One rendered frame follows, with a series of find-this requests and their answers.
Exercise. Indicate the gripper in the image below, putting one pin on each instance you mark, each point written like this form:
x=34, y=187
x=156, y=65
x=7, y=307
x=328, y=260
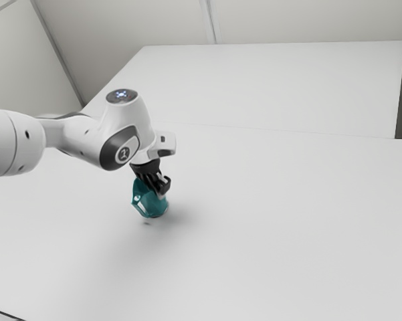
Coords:
x=146, y=171

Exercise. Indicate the teal faceted mug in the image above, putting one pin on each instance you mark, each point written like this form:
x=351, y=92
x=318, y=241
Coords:
x=149, y=202

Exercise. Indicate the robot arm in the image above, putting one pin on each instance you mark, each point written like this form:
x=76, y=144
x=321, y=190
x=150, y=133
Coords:
x=73, y=140

